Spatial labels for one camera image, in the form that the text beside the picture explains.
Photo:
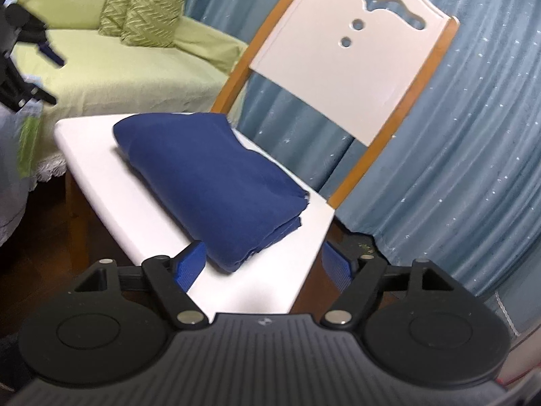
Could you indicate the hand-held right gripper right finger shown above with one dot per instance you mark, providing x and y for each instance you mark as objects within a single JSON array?
[{"x": 336, "y": 266}]

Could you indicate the navy blue garment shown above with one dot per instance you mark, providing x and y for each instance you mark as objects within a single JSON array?
[{"x": 203, "y": 177}]

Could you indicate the checked blue green blanket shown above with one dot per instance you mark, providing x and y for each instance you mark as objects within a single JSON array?
[{"x": 12, "y": 177}]

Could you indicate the blue starry curtain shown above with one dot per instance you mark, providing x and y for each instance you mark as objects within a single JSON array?
[{"x": 465, "y": 156}]

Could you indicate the sofa with green cover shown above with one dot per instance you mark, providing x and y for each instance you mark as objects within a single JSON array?
[{"x": 105, "y": 72}]

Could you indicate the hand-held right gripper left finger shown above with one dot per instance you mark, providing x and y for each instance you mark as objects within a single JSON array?
[{"x": 190, "y": 262}]

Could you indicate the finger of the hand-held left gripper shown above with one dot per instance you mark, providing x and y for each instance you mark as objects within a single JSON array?
[
  {"x": 53, "y": 55},
  {"x": 38, "y": 93}
]

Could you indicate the green zigzag cushion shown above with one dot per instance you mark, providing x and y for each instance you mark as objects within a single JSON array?
[
  {"x": 152, "y": 12},
  {"x": 112, "y": 8}
]

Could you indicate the white chair with wooden frame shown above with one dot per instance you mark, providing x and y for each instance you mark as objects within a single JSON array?
[{"x": 338, "y": 72}]

